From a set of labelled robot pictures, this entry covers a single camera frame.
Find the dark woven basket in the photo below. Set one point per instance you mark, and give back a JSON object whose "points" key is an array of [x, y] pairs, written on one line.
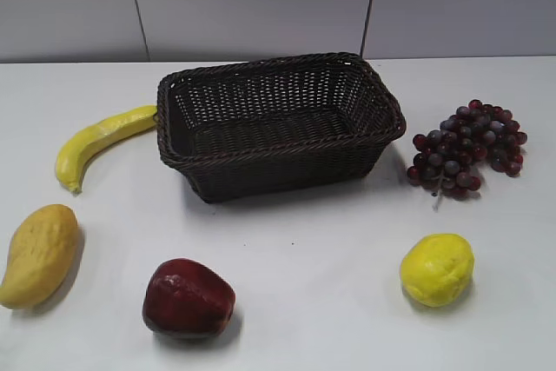
{"points": [[275, 125]]}

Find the yellow-orange mango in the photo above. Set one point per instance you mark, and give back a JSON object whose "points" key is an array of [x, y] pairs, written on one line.
{"points": [[40, 255]]}

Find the dark red apple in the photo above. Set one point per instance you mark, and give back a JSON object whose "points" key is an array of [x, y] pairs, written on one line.
{"points": [[187, 300]]}

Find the purple grape bunch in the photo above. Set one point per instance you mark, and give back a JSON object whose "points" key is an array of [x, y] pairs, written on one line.
{"points": [[447, 159]]}

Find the yellow lemon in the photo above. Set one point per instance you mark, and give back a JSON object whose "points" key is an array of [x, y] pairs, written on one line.
{"points": [[437, 269]]}

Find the yellow banana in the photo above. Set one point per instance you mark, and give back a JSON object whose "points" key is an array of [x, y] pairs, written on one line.
{"points": [[74, 156]]}

